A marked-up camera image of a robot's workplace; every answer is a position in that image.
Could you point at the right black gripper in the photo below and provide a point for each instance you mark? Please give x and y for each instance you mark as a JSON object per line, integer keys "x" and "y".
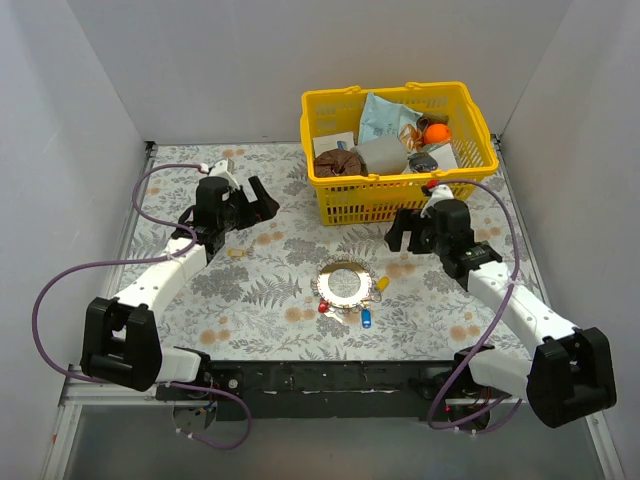
{"x": 411, "y": 235}

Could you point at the floral table mat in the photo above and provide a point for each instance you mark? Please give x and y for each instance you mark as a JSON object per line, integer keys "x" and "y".
{"x": 263, "y": 308}

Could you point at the black car key fob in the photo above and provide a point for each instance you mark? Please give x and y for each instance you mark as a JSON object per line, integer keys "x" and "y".
{"x": 421, "y": 162}

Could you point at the white card box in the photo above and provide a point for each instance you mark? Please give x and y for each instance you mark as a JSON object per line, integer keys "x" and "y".
{"x": 337, "y": 141}

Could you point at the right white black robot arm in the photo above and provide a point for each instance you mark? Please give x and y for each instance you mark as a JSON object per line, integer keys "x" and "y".
{"x": 570, "y": 372}

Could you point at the yellow plastic basket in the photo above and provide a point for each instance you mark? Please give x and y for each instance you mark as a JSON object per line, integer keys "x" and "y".
{"x": 375, "y": 198}

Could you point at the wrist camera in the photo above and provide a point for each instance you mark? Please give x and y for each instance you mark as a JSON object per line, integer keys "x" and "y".
{"x": 224, "y": 169}
{"x": 435, "y": 192}

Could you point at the grey tape roll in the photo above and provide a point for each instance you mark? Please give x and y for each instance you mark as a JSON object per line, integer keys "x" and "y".
{"x": 386, "y": 155}

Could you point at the orange fruit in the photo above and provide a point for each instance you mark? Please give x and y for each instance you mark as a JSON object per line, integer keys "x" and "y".
{"x": 437, "y": 133}

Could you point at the light blue snack bag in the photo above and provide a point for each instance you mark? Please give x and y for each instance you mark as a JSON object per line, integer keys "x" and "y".
{"x": 381, "y": 118}

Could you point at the yellow capped key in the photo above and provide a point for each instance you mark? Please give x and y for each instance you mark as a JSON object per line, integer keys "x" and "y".
{"x": 383, "y": 283}

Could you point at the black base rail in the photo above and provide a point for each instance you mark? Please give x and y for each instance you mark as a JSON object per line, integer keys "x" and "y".
{"x": 330, "y": 389}

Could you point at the plain silver key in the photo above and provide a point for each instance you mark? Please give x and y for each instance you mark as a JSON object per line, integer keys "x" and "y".
{"x": 336, "y": 315}

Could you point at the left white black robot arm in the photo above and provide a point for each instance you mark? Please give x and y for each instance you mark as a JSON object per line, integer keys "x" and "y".
{"x": 121, "y": 343}

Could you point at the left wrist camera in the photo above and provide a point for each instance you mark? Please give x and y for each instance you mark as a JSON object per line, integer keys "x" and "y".
{"x": 224, "y": 169}

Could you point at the gold wrapped candy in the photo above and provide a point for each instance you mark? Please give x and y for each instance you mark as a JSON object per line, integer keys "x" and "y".
{"x": 411, "y": 137}

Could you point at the metal keyring disc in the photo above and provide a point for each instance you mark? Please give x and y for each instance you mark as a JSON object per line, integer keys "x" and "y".
{"x": 345, "y": 284}

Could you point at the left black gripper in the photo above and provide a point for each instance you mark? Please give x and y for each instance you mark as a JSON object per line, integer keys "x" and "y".
{"x": 248, "y": 207}

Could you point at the brown chocolate donut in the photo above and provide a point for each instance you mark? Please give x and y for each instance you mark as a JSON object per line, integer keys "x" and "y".
{"x": 338, "y": 162}

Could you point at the red capped key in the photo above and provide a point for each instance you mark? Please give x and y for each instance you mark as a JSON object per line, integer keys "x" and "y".
{"x": 323, "y": 307}

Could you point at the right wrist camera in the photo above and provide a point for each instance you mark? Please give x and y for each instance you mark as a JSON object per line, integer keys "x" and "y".
{"x": 435, "y": 192}

